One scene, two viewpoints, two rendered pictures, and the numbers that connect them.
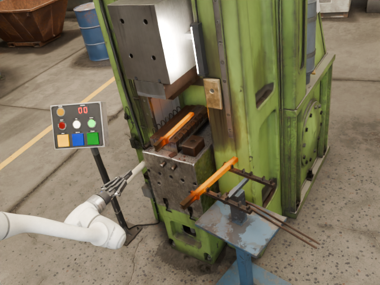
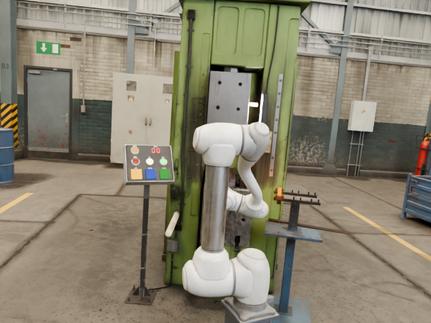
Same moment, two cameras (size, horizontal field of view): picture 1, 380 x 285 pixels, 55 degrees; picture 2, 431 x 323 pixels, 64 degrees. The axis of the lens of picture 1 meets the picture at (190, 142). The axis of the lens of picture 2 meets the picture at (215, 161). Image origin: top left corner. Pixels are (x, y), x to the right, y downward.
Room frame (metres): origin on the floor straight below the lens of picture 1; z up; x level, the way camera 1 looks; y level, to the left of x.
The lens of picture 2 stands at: (-0.20, 1.78, 1.50)
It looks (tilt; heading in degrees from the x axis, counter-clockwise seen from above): 9 degrees down; 323
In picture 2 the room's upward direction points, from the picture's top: 4 degrees clockwise
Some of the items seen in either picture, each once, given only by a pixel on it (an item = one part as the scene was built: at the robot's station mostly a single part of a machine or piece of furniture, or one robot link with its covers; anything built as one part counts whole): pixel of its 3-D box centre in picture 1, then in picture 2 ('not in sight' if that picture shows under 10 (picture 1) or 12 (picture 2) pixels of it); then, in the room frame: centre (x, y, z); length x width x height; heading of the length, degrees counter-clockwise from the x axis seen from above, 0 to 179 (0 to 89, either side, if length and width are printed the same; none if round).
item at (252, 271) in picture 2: not in sight; (250, 273); (0.86, 0.72, 0.77); 0.18 x 0.16 x 0.22; 65
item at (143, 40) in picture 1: (169, 31); (233, 100); (1.95, 0.00, 1.56); 0.42 x 0.39 x 0.40; 142
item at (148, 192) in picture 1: (149, 190); (172, 245); (2.13, 0.37, 0.36); 0.09 x 0.07 x 0.12; 52
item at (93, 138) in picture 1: (93, 138); (164, 173); (1.95, 0.58, 1.01); 0.07 x 0.05 x 0.07; 77
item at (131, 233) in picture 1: (124, 229); (141, 291); (2.09, 0.65, 0.05); 0.22 x 0.22 x 0.09; 52
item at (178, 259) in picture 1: (184, 253); (212, 300); (1.78, 0.19, 0.01); 0.58 x 0.39 x 0.01; 52
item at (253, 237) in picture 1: (240, 221); (292, 230); (1.38, -0.18, 0.66); 0.40 x 0.30 x 0.02; 43
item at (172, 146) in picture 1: (182, 125); (222, 175); (1.98, 0.03, 0.96); 0.42 x 0.20 x 0.09; 142
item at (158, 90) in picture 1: (171, 73); not in sight; (1.98, 0.03, 1.32); 0.42 x 0.20 x 0.10; 142
